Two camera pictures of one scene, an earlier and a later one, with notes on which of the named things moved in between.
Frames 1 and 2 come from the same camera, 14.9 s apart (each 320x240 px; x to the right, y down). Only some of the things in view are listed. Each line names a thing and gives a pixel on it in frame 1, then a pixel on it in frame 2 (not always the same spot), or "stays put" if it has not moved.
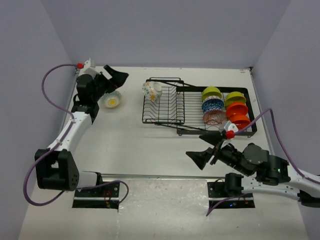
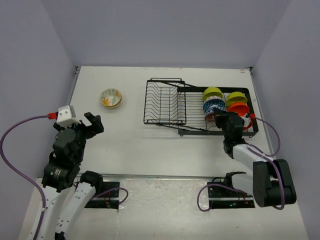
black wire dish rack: [172, 103] stays put
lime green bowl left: [211, 91] stays put
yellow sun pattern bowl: [112, 99] stays put
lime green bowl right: [234, 96] stays put
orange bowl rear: [236, 107] stays put
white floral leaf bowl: [152, 91] to [110, 97]
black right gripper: [199, 157] to [220, 117]
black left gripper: [117, 78] to [97, 125]
